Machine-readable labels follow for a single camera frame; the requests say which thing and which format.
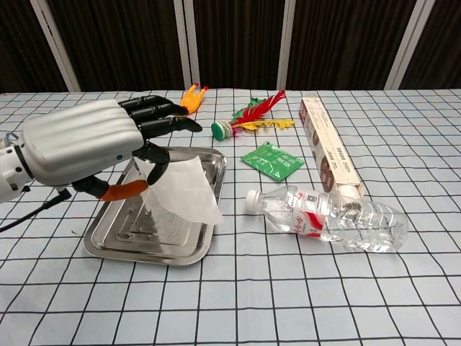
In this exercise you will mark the yellow rubber chicken toy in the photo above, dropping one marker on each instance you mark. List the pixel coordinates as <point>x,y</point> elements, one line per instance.
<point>194,99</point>

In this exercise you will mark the grey metal frame post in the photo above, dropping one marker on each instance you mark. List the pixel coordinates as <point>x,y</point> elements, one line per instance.
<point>57,47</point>
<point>408,47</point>
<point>286,43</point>
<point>186,43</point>

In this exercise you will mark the stainless steel rectangular tray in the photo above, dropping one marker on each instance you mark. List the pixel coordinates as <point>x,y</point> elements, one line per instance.
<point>144,248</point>

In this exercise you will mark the translucent white paper sheet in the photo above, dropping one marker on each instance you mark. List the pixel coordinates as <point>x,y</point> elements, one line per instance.
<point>187,194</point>

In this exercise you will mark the long cardboard wrap box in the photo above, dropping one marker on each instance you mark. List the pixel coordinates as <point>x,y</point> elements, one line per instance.
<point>329,144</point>

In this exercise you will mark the blue checked tablecloth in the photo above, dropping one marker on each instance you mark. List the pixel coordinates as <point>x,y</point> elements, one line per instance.
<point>252,306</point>

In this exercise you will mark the colourful feather shuttlecock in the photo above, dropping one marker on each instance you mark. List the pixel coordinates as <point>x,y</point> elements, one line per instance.
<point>252,115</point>

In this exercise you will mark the green sachet packet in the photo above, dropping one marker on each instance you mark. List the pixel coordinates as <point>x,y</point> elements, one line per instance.
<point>272,161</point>

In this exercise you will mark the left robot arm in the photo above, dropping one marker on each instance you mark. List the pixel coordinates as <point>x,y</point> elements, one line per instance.
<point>11,169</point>

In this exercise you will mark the clear plastic water bottle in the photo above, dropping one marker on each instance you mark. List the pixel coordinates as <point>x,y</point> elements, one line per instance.
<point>324,220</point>

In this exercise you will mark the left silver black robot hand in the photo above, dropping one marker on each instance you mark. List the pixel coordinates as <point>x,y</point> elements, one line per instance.
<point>83,140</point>

